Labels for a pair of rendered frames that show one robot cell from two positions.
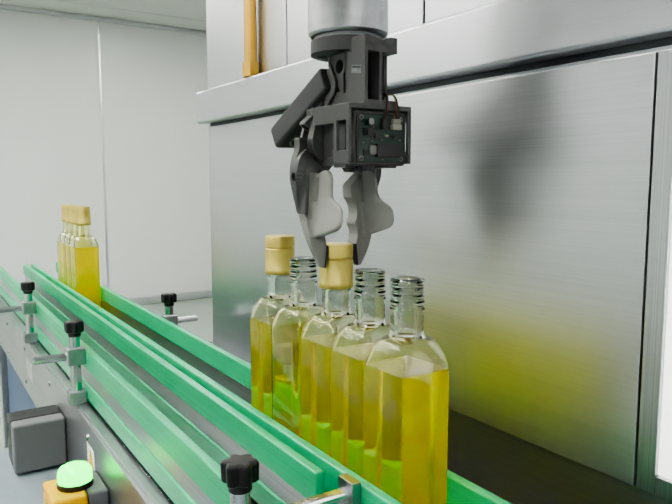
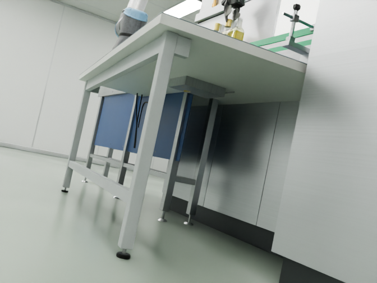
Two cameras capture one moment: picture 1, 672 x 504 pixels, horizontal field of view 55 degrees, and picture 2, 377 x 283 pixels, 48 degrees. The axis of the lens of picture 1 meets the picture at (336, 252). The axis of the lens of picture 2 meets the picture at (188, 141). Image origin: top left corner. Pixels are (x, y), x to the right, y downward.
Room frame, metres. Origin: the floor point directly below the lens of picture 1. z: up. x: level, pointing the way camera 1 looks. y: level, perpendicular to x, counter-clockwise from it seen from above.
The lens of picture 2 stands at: (-1.67, -0.10, 0.31)
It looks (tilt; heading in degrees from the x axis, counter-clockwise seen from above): 3 degrees up; 5
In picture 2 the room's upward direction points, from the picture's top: 12 degrees clockwise
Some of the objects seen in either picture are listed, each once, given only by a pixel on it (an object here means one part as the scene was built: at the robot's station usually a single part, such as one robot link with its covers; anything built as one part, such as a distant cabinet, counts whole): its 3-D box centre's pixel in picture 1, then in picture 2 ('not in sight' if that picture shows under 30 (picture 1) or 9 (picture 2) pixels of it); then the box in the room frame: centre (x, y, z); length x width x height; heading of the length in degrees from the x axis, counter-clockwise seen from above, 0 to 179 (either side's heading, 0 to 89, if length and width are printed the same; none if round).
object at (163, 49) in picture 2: not in sight; (105, 139); (0.30, 0.45, 0.36); 1.51 x 0.09 x 0.71; 28
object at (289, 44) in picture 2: not in sight; (296, 35); (-0.04, -0.30, 0.90); 0.17 x 0.05 x 0.23; 123
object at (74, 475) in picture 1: (74, 474); not in sight; (0.82, 0.34, 0.84); 0.04 x 0.04 x 0.03
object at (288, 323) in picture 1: (304, 397); not in sight; (0.69, 0.03, 0.99); 0.06 x 0.06 x 0.21; 34
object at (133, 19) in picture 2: not in sight; (133, 23); (0.30, 0.43, 0.94); 0.13 x 0.12 x 0.14; 26
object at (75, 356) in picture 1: (59, 365); not in sight; (0.97, 0.42, 0.94); 0.07 x 0.04 x 0.13; 123
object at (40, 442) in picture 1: (36, 438); not in sight; (1.05, 0.50, 0.79); 0.08 x 0.08 x 0.08; 33
